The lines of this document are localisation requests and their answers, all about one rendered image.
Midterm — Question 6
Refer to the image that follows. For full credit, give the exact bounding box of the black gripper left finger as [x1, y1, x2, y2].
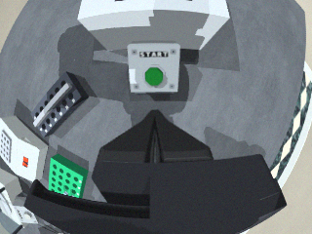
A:
[96, 109, 155, 163]

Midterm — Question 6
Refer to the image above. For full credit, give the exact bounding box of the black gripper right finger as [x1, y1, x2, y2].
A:
[155, 109, 214, 163]

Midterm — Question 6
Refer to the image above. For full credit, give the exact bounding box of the green tube rack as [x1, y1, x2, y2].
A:
[49, 154, 88, 198]

